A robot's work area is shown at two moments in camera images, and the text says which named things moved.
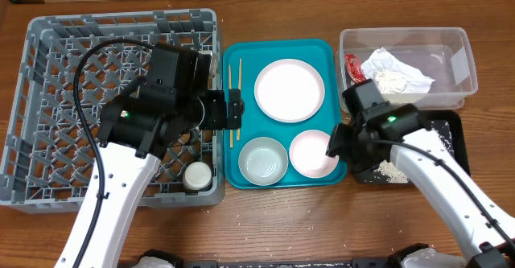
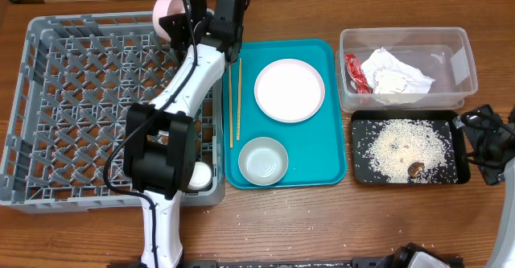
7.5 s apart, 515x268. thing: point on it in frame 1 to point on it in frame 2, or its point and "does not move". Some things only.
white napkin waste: [392, 76] does not move
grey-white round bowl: [263, 161] does not move
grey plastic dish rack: [48, 162] does not move
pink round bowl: [308, 154] to [166, 6]
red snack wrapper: [354, 67] does not move
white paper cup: [196, 175] does not move
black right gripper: [335, 143] to [477, 120]
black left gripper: [216, 119] to [181, 33]
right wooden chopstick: [240, 86] does not move
